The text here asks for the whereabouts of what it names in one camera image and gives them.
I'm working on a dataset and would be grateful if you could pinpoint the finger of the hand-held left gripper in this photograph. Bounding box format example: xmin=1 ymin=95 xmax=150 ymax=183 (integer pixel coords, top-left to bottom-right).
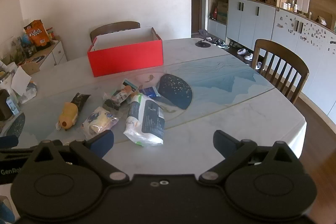
xmin=0 ymin=147 xmax=35 ymax=161
xmin=0 ymin=135 xmax=19 ymax=149

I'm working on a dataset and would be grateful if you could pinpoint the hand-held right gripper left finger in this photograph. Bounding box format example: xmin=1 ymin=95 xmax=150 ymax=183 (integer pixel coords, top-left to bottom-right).
xmin=24 ymin=130 xmax=130 ymax=185

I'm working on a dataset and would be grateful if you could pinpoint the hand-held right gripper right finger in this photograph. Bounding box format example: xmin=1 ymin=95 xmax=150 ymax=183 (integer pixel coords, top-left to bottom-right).
xmin=199 ymin=130 xmax=302 ymax=184

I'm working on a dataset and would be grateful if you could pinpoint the clear bag of bread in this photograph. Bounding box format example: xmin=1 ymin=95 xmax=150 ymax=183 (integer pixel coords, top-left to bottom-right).
xmin=82 ymin=106 xmax=118 ymax=135

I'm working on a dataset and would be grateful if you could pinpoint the yellow squishy animal toy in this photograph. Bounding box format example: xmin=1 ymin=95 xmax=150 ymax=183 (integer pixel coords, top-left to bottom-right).
xmin=56 ymin=102 xmax=79 ymax=131

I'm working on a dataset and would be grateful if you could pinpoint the clear-wrapped snack packet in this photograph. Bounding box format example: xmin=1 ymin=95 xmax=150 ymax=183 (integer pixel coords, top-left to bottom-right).
xmin=103 ymin=86 xmax=133 ymax=110

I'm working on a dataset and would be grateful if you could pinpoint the grey-green cylindrical packet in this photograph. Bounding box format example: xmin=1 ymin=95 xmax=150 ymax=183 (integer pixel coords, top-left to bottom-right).
xmin=123 ymin=94 xmax=165 ymax=147

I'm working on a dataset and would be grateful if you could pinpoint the blue snack packet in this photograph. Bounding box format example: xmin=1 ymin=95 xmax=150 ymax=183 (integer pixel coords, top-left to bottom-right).
xmin=139 ymin=86 xmax=162 ymax=100

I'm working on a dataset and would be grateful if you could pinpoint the red cardboard box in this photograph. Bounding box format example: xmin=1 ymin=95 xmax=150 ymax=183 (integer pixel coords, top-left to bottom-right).
xmin=87 ymin=27 xmax=163 ymax=77

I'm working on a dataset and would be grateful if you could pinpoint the wooden desktop organizer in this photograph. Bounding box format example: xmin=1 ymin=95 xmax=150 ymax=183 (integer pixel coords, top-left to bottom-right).
xmin=20 ymin=61 xmax=40 ymax=75

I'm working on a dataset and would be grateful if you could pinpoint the small light-blue box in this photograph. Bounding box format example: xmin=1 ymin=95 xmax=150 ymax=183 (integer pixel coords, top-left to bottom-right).
xmin=6 ymin=97 xmax=21 ymax=116

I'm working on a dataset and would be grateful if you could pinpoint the dark brown box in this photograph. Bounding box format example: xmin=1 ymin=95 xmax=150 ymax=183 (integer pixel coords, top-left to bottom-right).
xmin=0 ymin=89 xmax=13 ymax=121

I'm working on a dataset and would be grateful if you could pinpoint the blue cloth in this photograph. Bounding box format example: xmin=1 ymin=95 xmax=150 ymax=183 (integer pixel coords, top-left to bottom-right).
xmin=0 ymin=200 xmax=15 ymax=223

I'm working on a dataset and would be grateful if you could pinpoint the clear plastic bag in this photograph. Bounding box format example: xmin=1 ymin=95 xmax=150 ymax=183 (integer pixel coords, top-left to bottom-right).
xmin=20 ymin=81 xmax=38 ymax=104

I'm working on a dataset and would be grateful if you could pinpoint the white paper sheet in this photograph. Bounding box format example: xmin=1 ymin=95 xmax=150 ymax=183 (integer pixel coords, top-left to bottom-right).
xmin=11 ymin=66 xmax=32 ymax=96

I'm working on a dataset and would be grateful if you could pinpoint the teal-edged packet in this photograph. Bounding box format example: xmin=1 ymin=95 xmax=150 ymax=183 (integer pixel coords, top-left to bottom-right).
xmin=122 ymin=79 xmax=139 ymax=93

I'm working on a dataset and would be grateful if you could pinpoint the white drawer cabinet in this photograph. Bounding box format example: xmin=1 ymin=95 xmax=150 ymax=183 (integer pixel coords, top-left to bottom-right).
xmin=18 ymin=40 xmax=67 ymax=75

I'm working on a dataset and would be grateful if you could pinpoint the orange snack bag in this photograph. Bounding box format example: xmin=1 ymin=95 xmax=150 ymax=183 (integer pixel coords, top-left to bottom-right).
xmin=24 ymin=20 xmax=51 ymax=51

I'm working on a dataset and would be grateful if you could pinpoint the brown wooden slat-back chair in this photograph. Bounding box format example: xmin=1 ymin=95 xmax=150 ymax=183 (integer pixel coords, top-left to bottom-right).
xmin=251 ymin=39 xmax=310 ymax=105

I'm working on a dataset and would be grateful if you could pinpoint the sticker-covered white cabinet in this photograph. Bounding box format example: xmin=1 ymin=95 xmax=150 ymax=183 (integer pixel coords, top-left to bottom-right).
xmin=271 ymin=7 xmax=336 ymax=115

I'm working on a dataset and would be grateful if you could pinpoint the brown wooden chair, dark seat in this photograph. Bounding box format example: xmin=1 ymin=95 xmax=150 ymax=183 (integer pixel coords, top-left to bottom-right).
xmin=90 ymin=21 xmax=141 ymax=43

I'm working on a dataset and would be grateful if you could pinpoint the white lower cabinet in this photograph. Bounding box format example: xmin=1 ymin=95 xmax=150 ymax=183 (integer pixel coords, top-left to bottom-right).
xmin=226 ymin=0 xmax=276 ymax=49

